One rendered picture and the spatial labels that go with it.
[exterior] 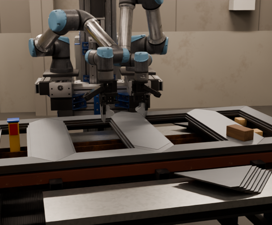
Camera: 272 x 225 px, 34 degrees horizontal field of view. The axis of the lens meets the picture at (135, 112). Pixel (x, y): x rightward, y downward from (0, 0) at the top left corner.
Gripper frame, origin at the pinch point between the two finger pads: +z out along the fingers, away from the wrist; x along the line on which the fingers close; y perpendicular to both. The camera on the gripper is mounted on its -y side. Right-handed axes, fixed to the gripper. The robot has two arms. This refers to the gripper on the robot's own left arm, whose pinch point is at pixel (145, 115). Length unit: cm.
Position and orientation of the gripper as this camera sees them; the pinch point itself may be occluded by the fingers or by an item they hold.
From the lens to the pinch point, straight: 249.5
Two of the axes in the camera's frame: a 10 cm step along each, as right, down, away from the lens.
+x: 2.4, 2.2, -9.4
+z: 0.1, 9.7, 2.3
